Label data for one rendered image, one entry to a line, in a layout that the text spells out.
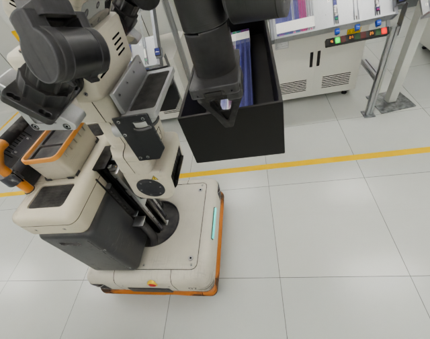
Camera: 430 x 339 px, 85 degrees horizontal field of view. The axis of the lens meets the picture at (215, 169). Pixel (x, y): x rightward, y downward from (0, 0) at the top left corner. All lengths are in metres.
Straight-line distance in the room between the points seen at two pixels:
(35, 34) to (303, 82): 2.01
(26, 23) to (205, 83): 0.26
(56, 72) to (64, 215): 0.56
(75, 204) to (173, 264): 0.54
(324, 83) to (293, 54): 0.39
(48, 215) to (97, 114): 0.39
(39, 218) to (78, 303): 0.90
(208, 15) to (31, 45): 0.27
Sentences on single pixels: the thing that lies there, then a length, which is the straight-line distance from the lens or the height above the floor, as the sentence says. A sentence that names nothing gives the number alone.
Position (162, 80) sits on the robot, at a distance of 0.76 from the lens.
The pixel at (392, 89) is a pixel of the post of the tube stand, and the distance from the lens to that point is 2.34.
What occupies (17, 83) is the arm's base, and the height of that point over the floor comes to 1.21.
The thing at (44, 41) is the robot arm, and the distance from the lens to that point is 0.44.
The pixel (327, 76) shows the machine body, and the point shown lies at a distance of 2.28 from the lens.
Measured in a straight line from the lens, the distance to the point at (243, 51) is 0.74.
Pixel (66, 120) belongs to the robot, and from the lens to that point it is 0.57.
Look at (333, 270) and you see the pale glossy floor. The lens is 1.44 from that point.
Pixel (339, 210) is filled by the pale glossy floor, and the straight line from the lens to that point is 1.60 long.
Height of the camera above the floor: 1.34
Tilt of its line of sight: 47 degrees down
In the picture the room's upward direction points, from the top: 19 degrees counter-clockwise
